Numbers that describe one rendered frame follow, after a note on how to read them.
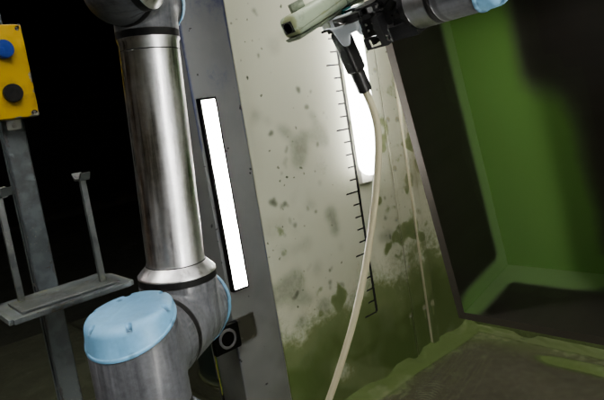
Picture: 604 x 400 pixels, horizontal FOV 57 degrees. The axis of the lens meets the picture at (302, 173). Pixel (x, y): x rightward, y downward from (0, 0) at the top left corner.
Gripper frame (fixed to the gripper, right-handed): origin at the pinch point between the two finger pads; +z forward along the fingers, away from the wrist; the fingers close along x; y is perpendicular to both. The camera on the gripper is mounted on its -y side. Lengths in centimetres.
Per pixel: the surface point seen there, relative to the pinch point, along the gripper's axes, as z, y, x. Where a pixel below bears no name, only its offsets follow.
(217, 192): 71, 39, -5
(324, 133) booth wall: 73, 47, 47
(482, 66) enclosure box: 15, 41, 69
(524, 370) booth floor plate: 31, 162, 52
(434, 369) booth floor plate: 62, 156, 37
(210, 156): 71, 28, -1
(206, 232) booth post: 80, 50, -11
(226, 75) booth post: 73, 10, 20
